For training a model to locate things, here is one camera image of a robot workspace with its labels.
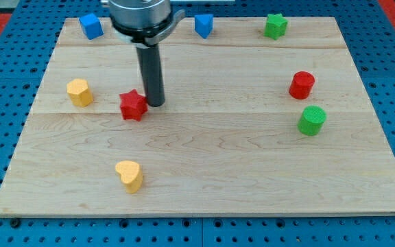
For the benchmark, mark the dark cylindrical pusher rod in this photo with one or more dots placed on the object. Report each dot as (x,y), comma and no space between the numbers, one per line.
(152,75)

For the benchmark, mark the blue triangle block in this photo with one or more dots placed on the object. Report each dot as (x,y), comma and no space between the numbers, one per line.
(203,24)

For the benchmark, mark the green cylinder block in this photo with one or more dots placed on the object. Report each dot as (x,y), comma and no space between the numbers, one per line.
(311,120)

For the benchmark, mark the blue cube block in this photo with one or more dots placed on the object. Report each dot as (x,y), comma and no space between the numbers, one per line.
(91,26)

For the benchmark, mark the red star block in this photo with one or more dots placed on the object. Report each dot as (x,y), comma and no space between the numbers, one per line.
(133,105)

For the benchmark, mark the light wooden board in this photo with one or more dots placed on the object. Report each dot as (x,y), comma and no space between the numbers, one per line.
(224,144)

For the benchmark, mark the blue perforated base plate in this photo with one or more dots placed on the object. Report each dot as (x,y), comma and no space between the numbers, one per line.
(26,45)

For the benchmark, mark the yellow hexagon block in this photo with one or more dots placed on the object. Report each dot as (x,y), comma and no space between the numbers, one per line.
(79,92)

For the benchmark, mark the red cylinder block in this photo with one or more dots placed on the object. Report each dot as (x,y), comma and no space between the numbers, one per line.
(301,85)

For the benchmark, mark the green star block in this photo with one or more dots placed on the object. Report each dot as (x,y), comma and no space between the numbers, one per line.
(275,26)

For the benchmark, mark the yellow heart block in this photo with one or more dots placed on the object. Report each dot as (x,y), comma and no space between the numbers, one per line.
(130,174)

